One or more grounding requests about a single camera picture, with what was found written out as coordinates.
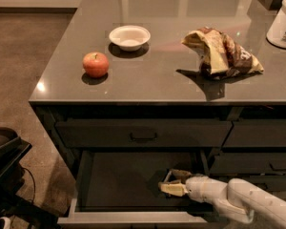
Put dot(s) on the crumpled brown chip bag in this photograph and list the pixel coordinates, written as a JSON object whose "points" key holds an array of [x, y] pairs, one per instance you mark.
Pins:
{"points": [[221, 57]]}

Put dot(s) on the black drawer handle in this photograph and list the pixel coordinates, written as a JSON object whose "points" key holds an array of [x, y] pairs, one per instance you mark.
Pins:
{"points": [[134, 137]]}

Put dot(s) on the white canister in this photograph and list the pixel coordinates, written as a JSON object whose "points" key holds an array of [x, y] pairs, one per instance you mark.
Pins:
{"points": [[282, 23]]}

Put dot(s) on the dark kitchen counter cabinet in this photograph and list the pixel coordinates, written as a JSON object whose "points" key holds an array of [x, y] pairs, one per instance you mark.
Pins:
{"points": [[161, 79]]}

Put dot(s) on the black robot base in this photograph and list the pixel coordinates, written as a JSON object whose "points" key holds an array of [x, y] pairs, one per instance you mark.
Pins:
{"points": [[12, 150]]}

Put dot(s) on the right middle drawer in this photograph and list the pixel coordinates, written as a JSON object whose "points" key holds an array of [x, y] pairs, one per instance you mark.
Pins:
{"points": [[249, 164]]}

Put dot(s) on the white bowl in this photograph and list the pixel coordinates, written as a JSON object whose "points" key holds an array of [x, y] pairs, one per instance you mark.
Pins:
{"points": [[129, 38]]}

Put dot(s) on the open middle drawer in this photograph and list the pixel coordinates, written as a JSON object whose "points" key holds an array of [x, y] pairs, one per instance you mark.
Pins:
{"points": [[120, 191]]}

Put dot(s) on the closed top drawer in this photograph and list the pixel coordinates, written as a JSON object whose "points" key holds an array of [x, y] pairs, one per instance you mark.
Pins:
{"points": [[114, 133]]}

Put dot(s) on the blue rxbar wrapper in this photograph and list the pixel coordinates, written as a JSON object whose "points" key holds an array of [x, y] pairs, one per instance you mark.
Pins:
{"points": [[168, 176]]}

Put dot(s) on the red apple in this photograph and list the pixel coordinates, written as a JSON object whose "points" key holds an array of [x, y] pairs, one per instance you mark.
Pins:
{"points": [[95, 64]]}

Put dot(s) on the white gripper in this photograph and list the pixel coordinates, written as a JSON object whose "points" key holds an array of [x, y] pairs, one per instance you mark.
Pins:
{"points": [[196, 185]]}

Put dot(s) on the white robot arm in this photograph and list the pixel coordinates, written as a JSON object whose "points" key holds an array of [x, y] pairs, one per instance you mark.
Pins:
{"points": [[237, 200]]}

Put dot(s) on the right top drawer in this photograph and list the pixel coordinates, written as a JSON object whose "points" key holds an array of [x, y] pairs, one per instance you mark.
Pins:
{"points": [[257, 133]]}

